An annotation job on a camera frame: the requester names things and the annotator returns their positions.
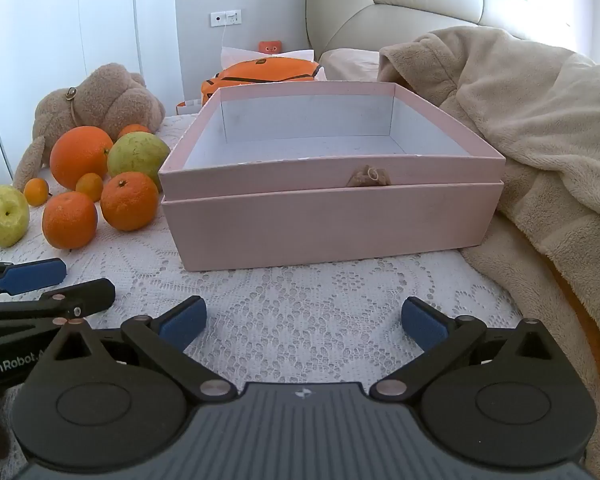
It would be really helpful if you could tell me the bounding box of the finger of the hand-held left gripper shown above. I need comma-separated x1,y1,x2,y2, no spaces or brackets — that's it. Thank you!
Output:
0,257,67,301
0,278,117,343

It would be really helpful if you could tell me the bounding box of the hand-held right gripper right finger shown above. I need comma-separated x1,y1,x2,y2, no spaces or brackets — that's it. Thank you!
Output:
370,297,576,402

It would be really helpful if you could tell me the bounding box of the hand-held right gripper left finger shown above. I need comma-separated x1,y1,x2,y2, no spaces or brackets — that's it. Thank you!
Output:
27,296,238,403

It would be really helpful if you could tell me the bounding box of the small yellow-green pear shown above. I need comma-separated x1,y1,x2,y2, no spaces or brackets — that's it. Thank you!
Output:
0,185,31,248

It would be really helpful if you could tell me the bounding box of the mandarin orange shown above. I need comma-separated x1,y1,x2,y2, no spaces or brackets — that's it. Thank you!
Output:
100,172,159,232
42,191,99,250
116,124,153,142

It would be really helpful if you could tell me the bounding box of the small kumquat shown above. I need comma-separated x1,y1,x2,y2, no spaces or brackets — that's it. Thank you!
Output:
23,178,50,207
75,172,104,203

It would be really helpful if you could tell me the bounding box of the large orange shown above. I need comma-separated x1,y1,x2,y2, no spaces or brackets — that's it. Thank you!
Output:
49,126,115,190

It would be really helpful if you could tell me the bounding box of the pink cardboard box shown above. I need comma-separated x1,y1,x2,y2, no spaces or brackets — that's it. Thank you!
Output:
158,82,507,272

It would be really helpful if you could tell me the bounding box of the large green pear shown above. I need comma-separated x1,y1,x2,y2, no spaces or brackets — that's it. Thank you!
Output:
107,132,172,193

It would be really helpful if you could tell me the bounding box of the tan ribbon pull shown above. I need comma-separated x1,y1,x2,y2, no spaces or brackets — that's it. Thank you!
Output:
347,165,392,187

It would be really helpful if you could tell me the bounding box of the brown plush bear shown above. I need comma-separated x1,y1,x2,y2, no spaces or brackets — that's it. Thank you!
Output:
12,62,167,193

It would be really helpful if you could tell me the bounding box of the beige fleece blanket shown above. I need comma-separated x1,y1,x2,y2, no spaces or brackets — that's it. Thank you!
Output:
377,26,600,480

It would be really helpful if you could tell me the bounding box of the orange fabric bag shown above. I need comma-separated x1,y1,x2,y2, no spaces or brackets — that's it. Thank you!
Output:
201,58,322,107

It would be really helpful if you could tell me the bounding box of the white tissue paper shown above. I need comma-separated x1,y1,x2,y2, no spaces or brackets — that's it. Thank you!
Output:
220,46,327,81

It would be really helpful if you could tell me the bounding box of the beige padded headboard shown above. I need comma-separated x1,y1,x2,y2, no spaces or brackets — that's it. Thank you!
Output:
305,0,598,63

